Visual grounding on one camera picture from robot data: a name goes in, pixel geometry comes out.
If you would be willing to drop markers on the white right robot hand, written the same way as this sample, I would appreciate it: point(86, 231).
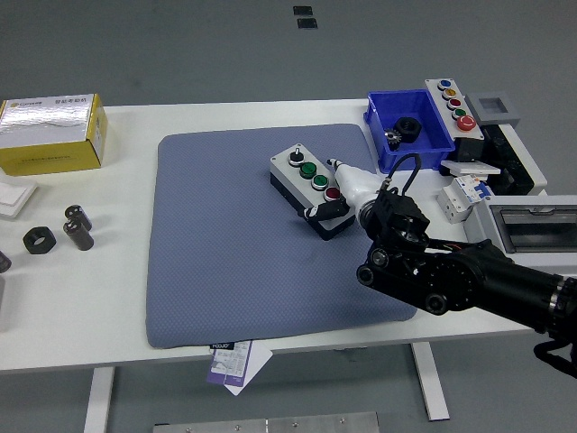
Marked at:
point(356, 185)

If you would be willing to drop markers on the grey four-control button box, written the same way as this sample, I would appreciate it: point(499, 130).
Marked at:
point(284, 169)

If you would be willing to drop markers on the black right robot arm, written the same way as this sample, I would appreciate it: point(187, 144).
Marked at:
point(451, 275)

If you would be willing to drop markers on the grey five-button control box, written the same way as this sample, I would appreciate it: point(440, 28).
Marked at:
point(466, 122)

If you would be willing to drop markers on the small metal gear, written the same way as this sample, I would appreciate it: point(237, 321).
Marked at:
point(393, 139)

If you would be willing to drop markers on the large black hex nut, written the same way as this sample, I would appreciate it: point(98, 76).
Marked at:
point(29, 243)
point(399, 131)

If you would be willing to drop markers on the blue plastic bin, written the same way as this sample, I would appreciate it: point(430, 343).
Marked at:
point(383, 108)

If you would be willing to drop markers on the white circuit breaker blue lever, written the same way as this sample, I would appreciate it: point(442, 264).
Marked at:
point(455, 198)

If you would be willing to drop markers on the blue-grey padded mat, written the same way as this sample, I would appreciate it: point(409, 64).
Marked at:
point(225, 248)

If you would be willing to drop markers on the dark floor outlet plate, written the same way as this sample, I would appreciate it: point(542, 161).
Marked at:
point(303, 10)
point(307, 23)

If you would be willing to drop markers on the grey distribution box clear cover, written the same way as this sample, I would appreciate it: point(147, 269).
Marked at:
point(532, 225)

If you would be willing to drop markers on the white paper card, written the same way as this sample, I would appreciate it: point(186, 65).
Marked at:
point(259, 361)

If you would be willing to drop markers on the white table leg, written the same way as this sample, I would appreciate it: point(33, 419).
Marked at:
point(99, 401)
point(428, 383)

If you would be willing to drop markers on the purple and white mat tag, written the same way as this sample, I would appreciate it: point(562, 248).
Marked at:
point(227, 365)

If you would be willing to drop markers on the black cylindrical capacitor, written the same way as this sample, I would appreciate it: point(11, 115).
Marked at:
point(79, 236)
point(76, 213)

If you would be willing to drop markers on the yellow and silver cardboard box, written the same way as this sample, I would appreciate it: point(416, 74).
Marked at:
point(45, 153)

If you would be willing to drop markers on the white wall switch panel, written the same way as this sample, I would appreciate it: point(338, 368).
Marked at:
point(469, 169)

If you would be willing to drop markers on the black and white rail device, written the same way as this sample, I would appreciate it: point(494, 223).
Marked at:
point(500, 149)

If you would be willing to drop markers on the grey square frame box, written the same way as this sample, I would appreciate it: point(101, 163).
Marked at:
point(511, 115)

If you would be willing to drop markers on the grey metal base plate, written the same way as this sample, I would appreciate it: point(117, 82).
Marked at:
point(270, 426)

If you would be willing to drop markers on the white square switch plate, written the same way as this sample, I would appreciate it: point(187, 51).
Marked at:
point(13, 198)

